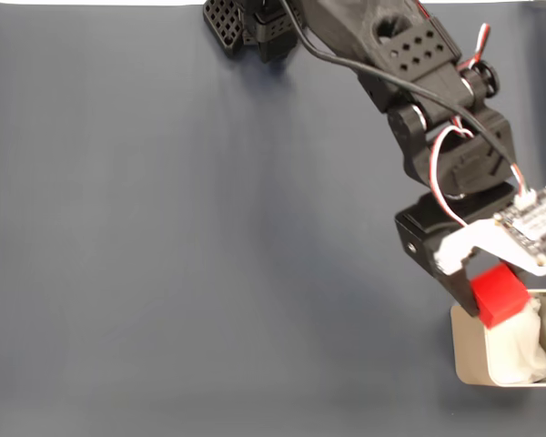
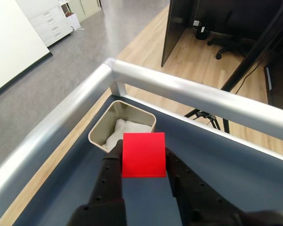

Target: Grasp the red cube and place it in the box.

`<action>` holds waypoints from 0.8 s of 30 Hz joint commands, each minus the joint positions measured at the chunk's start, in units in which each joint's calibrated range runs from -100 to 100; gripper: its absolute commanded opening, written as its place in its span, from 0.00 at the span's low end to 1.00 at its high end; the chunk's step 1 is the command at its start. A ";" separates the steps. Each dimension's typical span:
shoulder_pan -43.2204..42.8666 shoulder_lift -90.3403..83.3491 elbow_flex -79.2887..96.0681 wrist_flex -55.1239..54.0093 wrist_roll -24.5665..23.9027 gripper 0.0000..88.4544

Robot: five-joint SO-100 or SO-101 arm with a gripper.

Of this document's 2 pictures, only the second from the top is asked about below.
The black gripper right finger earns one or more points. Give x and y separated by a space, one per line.
193 195

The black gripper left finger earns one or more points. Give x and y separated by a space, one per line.
106 183

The red cube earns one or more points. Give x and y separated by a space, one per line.
143 155

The beige metal box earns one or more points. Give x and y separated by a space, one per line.
113 113

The white open cardboard box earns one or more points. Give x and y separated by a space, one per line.
74 21

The dark grey-blue mat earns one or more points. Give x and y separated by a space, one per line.
61 188

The white crumpled cloth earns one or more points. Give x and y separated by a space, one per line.
122 128

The black flat panel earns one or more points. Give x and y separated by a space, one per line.
280 89

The black tripod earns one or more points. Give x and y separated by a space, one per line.
249 56

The black office chair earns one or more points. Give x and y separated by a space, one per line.
233 41

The black bin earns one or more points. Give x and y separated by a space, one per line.
202 33

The black desk side panel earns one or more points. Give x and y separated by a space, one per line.
173 30

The white drawer cabinet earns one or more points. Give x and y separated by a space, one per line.
49 23

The beige metal cabinet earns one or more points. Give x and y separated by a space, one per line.
85 9

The silver tubular cart rail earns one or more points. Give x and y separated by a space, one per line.
179 87

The white wall socket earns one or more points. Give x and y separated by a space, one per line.
197 23

